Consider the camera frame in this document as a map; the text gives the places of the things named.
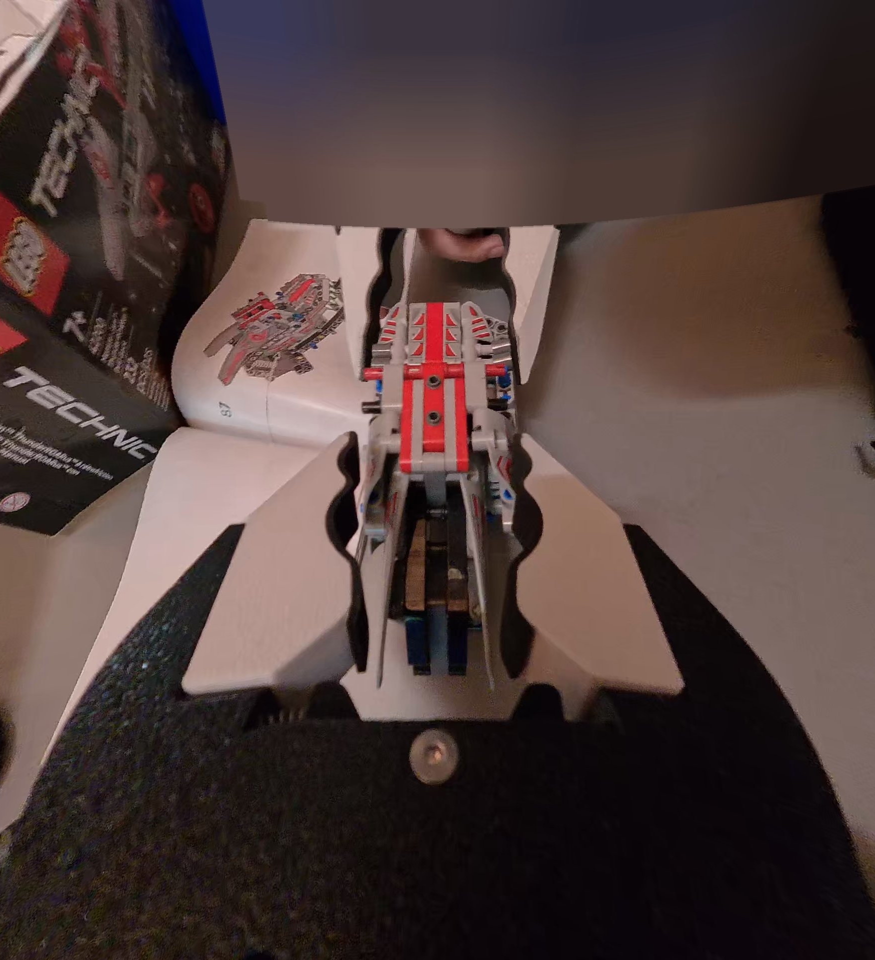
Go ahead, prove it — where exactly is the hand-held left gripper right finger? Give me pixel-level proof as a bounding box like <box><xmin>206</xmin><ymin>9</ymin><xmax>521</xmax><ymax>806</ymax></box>
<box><xmin>501</xmin><ymin>431</ymin><xmax>686</xmax><ymax>723</ymax></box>

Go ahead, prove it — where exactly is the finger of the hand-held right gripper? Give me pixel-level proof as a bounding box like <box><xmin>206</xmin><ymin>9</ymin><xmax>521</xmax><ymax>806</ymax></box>
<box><xmin>501</xmin><ymin>223</ymin><xmax>562</xmax><ymax>438</ymax></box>
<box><xmin>336</xmin><ymin>223</ymin><xmax>419</xmax><ymax>378</ymax></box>

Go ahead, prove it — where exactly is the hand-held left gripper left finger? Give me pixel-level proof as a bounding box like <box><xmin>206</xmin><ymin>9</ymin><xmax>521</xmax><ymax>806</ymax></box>
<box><xmin>181</xmin><ymin>431</ymin><xmax>370</xmax><ymax>721</ymax></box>

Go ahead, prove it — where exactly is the open instruction booklet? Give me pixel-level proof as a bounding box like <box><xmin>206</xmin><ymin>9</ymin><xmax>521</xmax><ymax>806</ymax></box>
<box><xmin>36</xmin><ymin>217</ymin><xmax>379</xmax><ymax>766</ymax></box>

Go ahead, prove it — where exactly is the person's right hand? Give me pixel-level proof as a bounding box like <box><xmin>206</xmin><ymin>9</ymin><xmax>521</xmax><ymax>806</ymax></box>
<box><xmin>418</xmin><ymin>228</ymin><xmax>507</xmax><ymax>264</ymax></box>

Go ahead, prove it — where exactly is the blue box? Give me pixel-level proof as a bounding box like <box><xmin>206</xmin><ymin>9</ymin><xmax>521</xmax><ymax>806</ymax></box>
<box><xmin>196</xmin><ymin>0</ymin><xmax>231</xmax><ymax>127</ymax></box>

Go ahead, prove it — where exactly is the red grey toy brick vehicle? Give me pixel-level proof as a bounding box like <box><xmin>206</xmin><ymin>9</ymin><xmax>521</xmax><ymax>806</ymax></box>
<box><xmin>357</xmin><ymin>298</ymin><xmax>523</xmax><ymax>693</ymax></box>

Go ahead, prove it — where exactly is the black toy set box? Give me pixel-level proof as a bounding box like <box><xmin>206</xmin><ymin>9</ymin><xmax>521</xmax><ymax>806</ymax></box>
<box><xmin>0</xmin><ymin>0</ymin><xmax>233</xmax><ymax>538</ymax></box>

